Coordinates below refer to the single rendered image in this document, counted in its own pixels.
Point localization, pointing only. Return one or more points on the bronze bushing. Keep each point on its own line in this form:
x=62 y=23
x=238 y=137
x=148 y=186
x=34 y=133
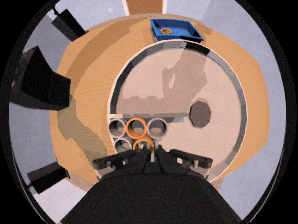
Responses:
x=165 y=31
x=144 y=138
x=130 y=131

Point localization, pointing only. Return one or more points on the dark blue open crate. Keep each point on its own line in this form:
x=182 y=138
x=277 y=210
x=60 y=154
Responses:
x=181 y=29

